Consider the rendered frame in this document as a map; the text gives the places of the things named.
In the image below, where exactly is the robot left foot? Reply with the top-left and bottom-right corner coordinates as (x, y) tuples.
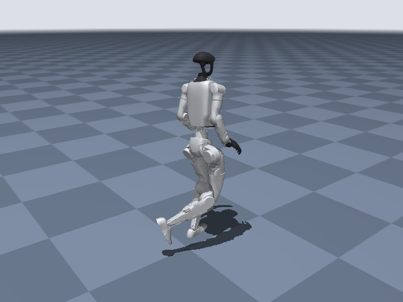
(186, 223), (207, 238)

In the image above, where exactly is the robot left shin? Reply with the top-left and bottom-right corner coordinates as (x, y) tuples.
(191, 181), (202, 230)

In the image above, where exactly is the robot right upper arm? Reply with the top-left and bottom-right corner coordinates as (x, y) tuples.
(209, 83), (225, 125)

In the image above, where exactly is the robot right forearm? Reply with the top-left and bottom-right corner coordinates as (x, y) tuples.
(214, 115), (231, 147)

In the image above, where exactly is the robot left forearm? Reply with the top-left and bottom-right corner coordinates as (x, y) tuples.
(179, 119), (199, 131)

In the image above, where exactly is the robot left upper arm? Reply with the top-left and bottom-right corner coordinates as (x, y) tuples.
(177, 83), (189, 121)

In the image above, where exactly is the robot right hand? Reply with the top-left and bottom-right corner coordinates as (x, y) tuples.
(225, 138), (242, 155)

